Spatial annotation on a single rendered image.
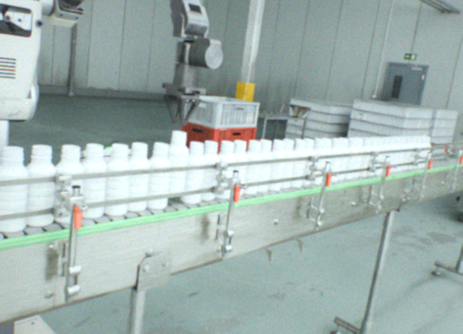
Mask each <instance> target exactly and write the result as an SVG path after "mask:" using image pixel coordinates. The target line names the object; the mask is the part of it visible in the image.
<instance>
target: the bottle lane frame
mask: <svg viewBox="0 0 463 334"><path fill-rule="evenodd" d="M454 167H455V165H451V166H443V167H437V168H431V169H430V170H428V172H427V176H426V180H425V189H424V191H423V195H424V197H423V198H422V199H421V201H417V195H416V194H413V193H412V187H413V186H415V185H414V184H413V182H414V179H415V177H417V180H416V185H421V182H422V176H423V172H424V170H421V171H412V172H408V173H403V174H395V175H391V176H389V177H385V181H384V185H383V191H382V195H383V200H381V210H379V211H378V213H375V210H374V207H375V206H372V205H370V203H369V202H368V200H369V197H370V195H372V200H371V203H372V204H374V205H376V202H377V199H376V196H375V195H373V194H372V192H370V190H371V187H372V186H374V189H373V193H374V194H378V188H379V185H380V182H381V177H378V178H374V179H366V180H362V181H354V182H349V183H344V184H336V185H331V186H329V187H326V193H325V197H324V201H323V209H324V210H325V213H324V214H323V217H322V223H323V225H322V226H321V227H319V228H318V231H314V230H313V229H314V226H313V222H314V221H312V220H310V219H309V217H308V216H307V214H308V210H309V209H312V208H311V205H310V198H311V197H314V202H313V207H316V208H318V202H319V197H320V190H321V187H319V188H310V189H303V190H298V191H291V192H285V193H280V194H278V193H277V194H270V195H268V196H262V197H253V198H251V199H246V200H239V202H234V212H233V216H232V222H231V228H232V229H233V230H234V237H232V240H231V245H232V251H231V252H228V253H227V257H222V251H221V245H222V244H221V243H219V242H218V239H216V237H217V230H218V229H220V228H221V225H219V224H218V220H219V215H220V214H222V213H225V216H224V224H223V226H224V227H226V214H227V210H228V204H229V202H228V201H227V202H226V203H218V204H217V205H208V206H203V207H200V206H198V207H196V208H191V209H189V208H187V209H186V210H175V211H174V212H170V213H166V212H164V213H157V214H153V213H151V215H144V216H141V215H138V217H135V218H124V219H122V220H110V222H105V223H96V222H95V224H93V225H89V226H81V227H80V229H78V230H77V246H76V257H75V263H78V264H79V265H81V267H82V270H81V271H80V274H79V283H78V285H79V286H80V291H79V294H77V295H74V296H73V297H72V302H65V294H64V287H65V286H66V276H63V273H64V263H67V257H64V251H65V244H66V243H69V228H68V229H65V228H62V227H61V230H58V231H50V232H46V231H45V230H43V233H41V234H33V235H27V234H24V236H21V237H17V238H12V239H8V238H7V237H4V238H3V239H0V326H2V325H5V324H9V323H11V322H16V321H18V320H22V319H25V318H28V317H32V316H35V315H38V314H45V313H47V312H51V311H54V310H57V309H61V308H64V307H68V306H71V305H73V304H77V303H80V302H83V301H87V300H90V299H94V298H98V297H99V296H104V295H106V294H111V293H113V292H117V291H121V290H125V289H128V288H133V287H135V286H137V275H138V268H139V264H140V263H141V262H142V261H143V259H144V258H145V257H148V256H151V255H155V254H160V253H164V252H168V253H169V254H170V255H171V256H172V262H171V274H170V276H172V275H176V274H178V273H183V272H185V271H188V270H193V269H195V268H198V267H202V266H205V265H212V264H214V263H217V262H221V261H224V260H228V259H231V258H233V257H238V256H241V255H244V254H248V253H251V252H254V251H257V250H260V249H265V248H267V247H272V246H274V245H277V244H280V243H284V242H286V241H291V240H293V239H301V238H302V237H306V236H309V235H313V234H317V233H320V232H322V231H327V230H328V229H332V228H336V227H339V226H343V225H346V224H349V223H354V222H355V221H358V220H362V219H366V218H369V217H373V216H375V215H379V214H381V213H389V212H391V211H394V210H398V209H399V207H400V203H401V200H402V196H403V194H406V193H410V195H411V196H410V201H409V206H410V205H415V204H417V203H421V202H425V201H428V200H431V199H434V198H437V197H441V196H444V195H447V194H451V193H453V192H458V191H461V190H463V163H462V164H461V165H460V164H459V165H458V169H457V172H456V177H455V179H456V182H454V189H453V192H450V191H449V190H450V189H449V187H446V186H445V184H444V182H445V179H446V180H447V181H446V185H448V186H451V179H447V177H446V172H447V171H448V172H449V174H448V177H449V178H453V172H454ZM419 191H420V189H419V187H417V186H415V188H414V193H418V194H419ZM315 217H316V214H315V209H312V213H311V218H312V219H315Z"/></svg>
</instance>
